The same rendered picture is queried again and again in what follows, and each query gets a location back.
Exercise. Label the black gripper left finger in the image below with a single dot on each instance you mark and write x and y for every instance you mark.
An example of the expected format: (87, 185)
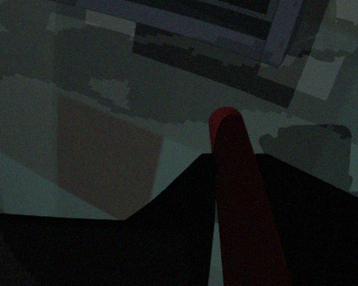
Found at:
(167, 243)

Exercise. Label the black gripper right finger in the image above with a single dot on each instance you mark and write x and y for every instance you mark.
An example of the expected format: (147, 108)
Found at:
(317, 224)

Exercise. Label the dark red peg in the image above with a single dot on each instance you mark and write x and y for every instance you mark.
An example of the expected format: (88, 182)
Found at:
(251, 251)

